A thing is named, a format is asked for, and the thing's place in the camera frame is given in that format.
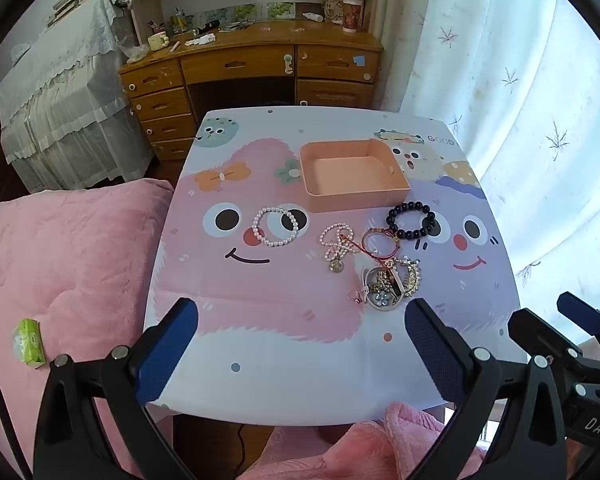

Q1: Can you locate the red bangle bracelet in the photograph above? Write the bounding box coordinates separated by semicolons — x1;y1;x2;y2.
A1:
361;227;402;262

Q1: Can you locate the white leaf print curtain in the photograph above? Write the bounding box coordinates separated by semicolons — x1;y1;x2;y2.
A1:
370;0;600;343

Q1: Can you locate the pearl necklace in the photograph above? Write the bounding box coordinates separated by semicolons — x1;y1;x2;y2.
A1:
320;223;356;261

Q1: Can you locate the bed with white cover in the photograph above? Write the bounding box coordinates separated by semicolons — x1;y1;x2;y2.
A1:
0;0;157;194

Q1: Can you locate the green packet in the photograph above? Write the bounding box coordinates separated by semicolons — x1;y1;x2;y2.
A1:
12;318;47;370

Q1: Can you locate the cartoon printed table cover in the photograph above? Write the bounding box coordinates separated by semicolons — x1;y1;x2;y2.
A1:
142;106;522;428

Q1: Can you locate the pink fleece cloth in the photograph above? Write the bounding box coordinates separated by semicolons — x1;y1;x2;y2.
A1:
240;402;487;480

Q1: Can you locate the silver rhinestone hair comb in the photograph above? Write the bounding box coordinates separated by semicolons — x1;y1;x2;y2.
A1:
399;257;424;302

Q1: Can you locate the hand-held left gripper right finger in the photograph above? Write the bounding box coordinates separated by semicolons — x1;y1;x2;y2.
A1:
404;297;567;480

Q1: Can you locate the white pearl bracelet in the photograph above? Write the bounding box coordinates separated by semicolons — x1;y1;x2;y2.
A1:
251;206;299;248

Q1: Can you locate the pink fluffy blanket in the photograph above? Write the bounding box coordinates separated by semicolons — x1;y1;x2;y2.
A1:
0;178;176;480

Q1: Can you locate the black bead bracelet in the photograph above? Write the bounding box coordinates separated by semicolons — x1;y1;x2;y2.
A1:
386;201;439;241

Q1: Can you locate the red patterned cup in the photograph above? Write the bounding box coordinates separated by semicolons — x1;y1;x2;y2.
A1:
341;0;365;34

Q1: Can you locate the clear plastic bag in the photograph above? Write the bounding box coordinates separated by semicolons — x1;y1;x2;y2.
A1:
120;42;151;65

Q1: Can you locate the wooden desk with drawers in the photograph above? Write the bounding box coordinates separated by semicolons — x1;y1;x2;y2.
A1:
118;19;385;162

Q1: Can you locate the pink storage box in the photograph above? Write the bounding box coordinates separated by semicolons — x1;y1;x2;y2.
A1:
299;138;412;212

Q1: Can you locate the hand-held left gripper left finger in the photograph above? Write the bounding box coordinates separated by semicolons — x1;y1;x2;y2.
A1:
32;297;201;480

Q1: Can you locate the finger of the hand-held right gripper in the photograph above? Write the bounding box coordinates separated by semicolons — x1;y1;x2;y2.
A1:
508;308;584;362
556;290;600;357

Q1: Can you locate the white bangle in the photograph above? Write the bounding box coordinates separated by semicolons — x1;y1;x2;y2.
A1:
361;265;407;314

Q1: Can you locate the black cable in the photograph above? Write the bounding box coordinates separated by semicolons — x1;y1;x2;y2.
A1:
236;422;249;467

